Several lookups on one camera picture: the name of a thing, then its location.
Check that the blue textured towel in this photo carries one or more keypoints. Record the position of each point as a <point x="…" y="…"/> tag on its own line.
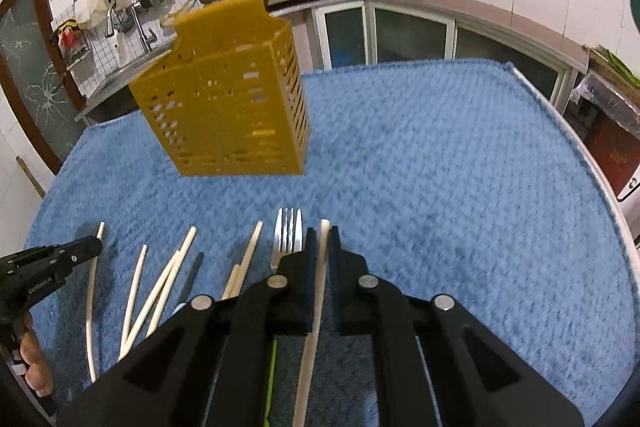
<point x="448" y="177"/>

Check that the cream chopstick crossed inner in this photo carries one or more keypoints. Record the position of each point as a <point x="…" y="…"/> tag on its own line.
<point x="164" y="292"/>

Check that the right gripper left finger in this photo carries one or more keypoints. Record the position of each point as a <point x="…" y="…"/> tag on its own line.
<point x="244" y="330"/>

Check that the green round wall board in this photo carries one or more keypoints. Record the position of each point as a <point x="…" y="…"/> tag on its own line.
<point x="635" y="12"/>

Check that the cream chopstick long crossed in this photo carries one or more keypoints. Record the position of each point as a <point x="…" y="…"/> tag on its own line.
<point x="150" y="302"/>

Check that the yellow perforated utensil holder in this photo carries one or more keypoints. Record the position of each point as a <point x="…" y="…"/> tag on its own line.
<point x="227" y="99"/>

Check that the silver metal fork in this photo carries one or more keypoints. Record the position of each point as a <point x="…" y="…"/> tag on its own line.
<point x="287" y="235"/>

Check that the steel kitchen sink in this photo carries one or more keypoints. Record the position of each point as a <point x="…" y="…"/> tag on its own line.
<point x="120" y="78"/>

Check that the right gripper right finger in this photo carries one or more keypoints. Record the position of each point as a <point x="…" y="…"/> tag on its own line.
<point x="367" y="305"/>

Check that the green handled utensil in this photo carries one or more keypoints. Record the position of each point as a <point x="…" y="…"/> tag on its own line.
<point x="272" y="368"/>

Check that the kitchen faucet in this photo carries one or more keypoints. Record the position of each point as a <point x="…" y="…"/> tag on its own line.
<point x="147" y="38"/>

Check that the left hand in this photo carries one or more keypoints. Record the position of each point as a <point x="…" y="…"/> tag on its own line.
<point x="38" y="375"/>

